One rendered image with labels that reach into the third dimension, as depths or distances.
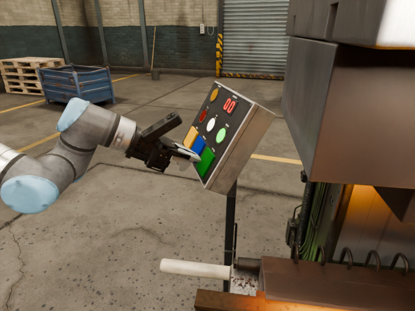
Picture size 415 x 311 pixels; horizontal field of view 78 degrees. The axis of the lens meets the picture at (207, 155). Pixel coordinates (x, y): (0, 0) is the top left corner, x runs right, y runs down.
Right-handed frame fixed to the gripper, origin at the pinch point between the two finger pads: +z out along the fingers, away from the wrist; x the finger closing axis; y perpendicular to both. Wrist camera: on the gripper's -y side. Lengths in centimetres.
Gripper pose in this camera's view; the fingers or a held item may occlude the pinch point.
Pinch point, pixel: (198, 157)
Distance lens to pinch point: 77.1
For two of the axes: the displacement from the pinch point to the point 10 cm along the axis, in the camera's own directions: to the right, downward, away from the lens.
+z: 8.3, 3.4, 4.4
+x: 2.9, 4.2, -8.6
